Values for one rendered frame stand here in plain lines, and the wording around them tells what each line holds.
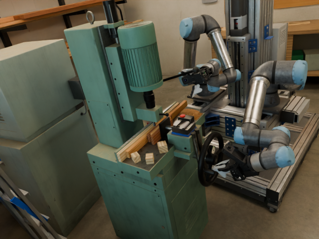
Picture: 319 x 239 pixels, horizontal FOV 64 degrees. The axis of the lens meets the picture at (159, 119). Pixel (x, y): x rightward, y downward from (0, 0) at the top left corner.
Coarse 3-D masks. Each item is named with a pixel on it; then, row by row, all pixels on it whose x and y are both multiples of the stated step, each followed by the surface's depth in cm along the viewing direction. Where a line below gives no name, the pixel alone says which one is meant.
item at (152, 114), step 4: (144, 104) 144; (136, 108) 142; (140, 108) 141; (144, 108) 140; (152, 108) 138; (156, 108) 137; (160, 108) 138; (136, 112) 143; (140, 112) 141; (144, 112) 139; (148, 112) 138; (152, 112) 136; (156, 112) 136; (160, 112) 139; (140, 116) 143; (144, 116) 141; (148, 116) 139; (152, 116) 137; (156, 116) 136; (160, 116) 140; (148, 120) 141; (152, 120) 139; (156, 120) 137
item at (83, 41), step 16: (64, 32) 133; (80, 32) 126; (96, 32) 124; (80, 48) 132; (96, 48) 126; (80, 64) 138; (96, 64) 131; (80, 80) 145; (96, 80) 137; (96, 96) 144; (112, 96) 139; (96, 112) 151; (112, 112) 143; (96, 128) 160; (112, 128) 150; (128, 128) 154; (112, 144) 159
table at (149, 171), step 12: (204, 120) 161; (156, 144) 137; (168, 144) 135; (144, 156) 129; (156, 156) 127; (168, 156) 130; (180, 156) 133; (192, 156) 132; (120, 168) 131; (132, 168) 125; (144, 168) 120; (156, 168) 123
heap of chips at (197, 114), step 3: (183, 111) 159; (186, 111) 158; (189, 111) 157; (192, 111) 156; (195, 111) 156; (198, 111) 157; (180, 114) 159; (186, 114) 157; (189, 114) 156; (192, 114) 155; (195, 114) 155; (198, 114) 156; (201, 114) 158; (195, 117) 154; (198, 117) 155
